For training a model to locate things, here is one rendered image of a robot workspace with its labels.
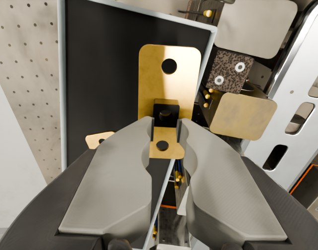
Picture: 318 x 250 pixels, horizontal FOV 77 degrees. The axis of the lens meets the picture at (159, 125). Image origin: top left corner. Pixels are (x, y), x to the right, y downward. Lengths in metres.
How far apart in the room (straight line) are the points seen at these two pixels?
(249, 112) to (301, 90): 0.15
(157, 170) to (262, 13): 0.24
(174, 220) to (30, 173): 1.73
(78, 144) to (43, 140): 0.66
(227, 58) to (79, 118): 0.19
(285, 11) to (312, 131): 0.29
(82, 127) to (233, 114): 0.22
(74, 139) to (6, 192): 2.28
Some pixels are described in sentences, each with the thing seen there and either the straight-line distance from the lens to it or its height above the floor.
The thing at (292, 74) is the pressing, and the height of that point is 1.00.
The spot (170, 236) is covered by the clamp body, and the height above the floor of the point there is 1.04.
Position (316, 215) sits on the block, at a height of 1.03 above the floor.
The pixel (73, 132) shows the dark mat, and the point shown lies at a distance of 0.26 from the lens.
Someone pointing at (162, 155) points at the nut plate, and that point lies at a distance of 0.16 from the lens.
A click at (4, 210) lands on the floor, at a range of 2.75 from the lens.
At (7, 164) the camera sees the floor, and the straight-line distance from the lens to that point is 2.24.
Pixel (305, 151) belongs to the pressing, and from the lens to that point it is 0.56.
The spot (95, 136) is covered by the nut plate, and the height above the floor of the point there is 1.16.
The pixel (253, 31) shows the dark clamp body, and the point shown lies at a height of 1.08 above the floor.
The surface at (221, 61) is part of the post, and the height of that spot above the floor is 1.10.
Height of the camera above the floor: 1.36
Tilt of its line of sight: 61 degrees down
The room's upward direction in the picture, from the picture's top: 180 degrees counter-clockwise
